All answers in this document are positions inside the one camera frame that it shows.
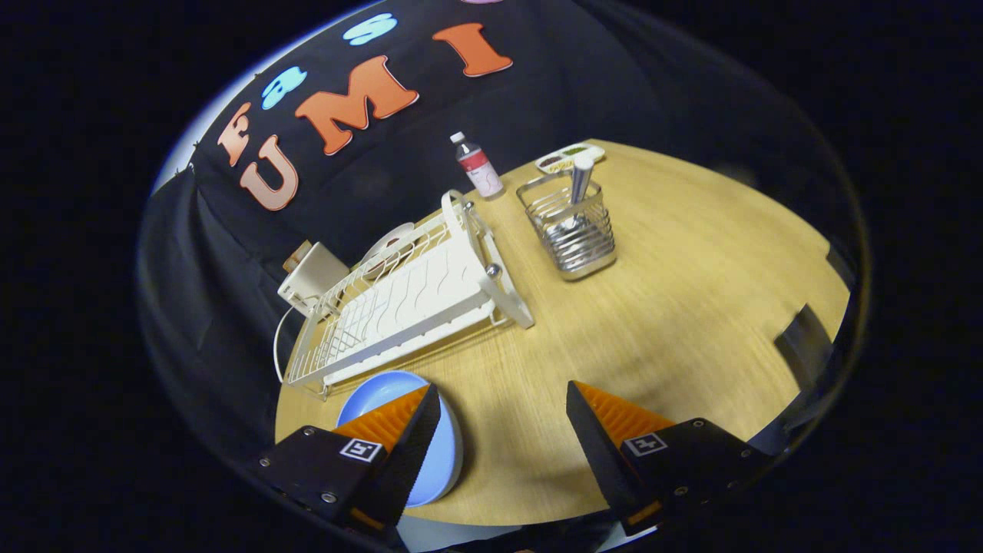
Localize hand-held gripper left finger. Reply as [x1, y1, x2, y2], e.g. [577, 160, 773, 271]
[257, 384, 442, 538]

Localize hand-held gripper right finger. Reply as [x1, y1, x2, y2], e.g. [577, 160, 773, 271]
[566, 380, 773, 536]

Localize light blue plate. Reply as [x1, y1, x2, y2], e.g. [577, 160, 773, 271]
[336, 370, 465, 508]

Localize white dish rack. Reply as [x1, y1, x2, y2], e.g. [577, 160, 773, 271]
[284, 190, 536, 400]

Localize metal wire basket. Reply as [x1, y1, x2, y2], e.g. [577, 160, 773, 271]
[516, 173, 617, 281]

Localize silver spoon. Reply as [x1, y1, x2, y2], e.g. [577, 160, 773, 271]
[559, 156, 596, 233]

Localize beige plate with meat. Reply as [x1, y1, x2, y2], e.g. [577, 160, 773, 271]
[359, 223, 416, 270]

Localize white toaster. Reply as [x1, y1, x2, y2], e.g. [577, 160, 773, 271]
[277, 241, 350, 317]

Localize black backdrop cloth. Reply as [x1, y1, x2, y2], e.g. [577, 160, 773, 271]
[138, 0, 869, 492]

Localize white compartment tray with beans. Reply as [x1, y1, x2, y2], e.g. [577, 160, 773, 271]
[535, 143, 606, 175]

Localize clear bottle with red label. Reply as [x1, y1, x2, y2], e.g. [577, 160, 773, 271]
[450, 131, 505, 200]

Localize white power cable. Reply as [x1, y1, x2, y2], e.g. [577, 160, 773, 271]
[273, 307, 302, 385]

